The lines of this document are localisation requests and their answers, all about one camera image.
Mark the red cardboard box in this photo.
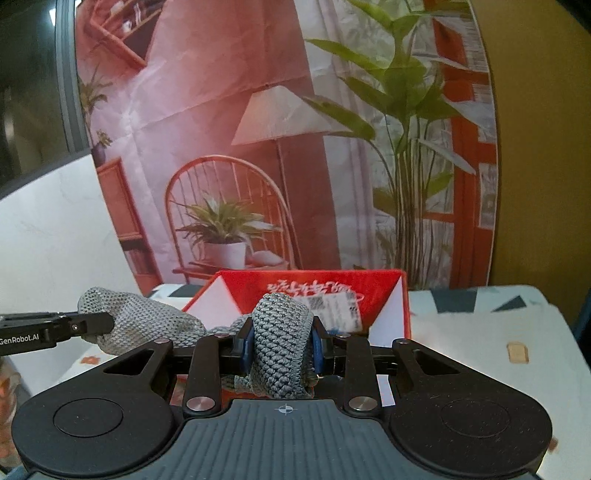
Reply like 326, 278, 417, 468
171, 268, 413, 408

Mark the grey knitted cloth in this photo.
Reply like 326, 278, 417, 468
76, 286, 320, 401

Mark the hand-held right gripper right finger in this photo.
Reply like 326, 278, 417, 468
310, 318, 468, 419

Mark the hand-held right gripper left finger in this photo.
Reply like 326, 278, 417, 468
99, 322, 256, 419

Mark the white patterned tablecloth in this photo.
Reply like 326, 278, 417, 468
9, 282, 579, 459

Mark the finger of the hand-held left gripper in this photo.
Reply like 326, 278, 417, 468
65, 312, 115, 342

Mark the dark glass window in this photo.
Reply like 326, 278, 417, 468
0, 0, 94, 197

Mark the printed room-scene backdrop cloth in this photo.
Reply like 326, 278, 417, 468
75, 0, 503, 297

